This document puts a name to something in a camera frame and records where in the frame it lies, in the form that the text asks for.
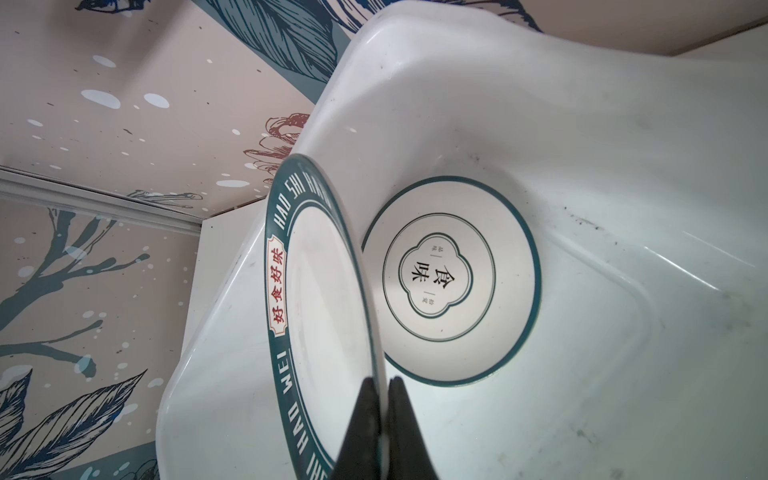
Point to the green rim plate front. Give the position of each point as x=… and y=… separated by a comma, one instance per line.
x=322, y=332

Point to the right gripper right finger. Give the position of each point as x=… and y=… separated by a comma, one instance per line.
x=408, y=455

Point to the white plastic bin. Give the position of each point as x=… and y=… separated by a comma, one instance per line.
x=565, y=249

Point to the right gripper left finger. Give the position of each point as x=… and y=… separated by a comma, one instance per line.
x=358, y=458

